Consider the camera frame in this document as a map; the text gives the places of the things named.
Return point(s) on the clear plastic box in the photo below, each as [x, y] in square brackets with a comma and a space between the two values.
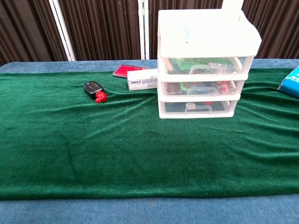
[205, 68]

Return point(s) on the clear plastic drawer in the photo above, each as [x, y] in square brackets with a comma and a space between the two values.
[201, 92]

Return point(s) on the black curtain folding screen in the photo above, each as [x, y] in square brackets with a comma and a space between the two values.
[105, 28]

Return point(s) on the white storage box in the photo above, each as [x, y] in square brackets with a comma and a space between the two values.
[177, 78]

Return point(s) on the blue cookie package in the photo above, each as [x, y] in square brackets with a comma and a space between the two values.
[292, 86]

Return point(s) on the blue table cover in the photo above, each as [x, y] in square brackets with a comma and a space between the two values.
[140, 212]

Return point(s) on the green paper packet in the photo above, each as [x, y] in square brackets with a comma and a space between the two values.
[217, 60]
[184, 63]

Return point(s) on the long white carton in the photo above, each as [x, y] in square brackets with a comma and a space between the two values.
[142, 81]

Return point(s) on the green velvet cloth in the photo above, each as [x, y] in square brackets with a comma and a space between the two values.
[116, 151]

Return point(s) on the clear drawer with white disc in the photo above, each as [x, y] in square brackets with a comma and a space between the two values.
[198, 110]

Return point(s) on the white round disc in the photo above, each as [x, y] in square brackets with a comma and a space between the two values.
[191, 105]

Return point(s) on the red stamp pad case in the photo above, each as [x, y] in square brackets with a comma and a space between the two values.
[126, 70]

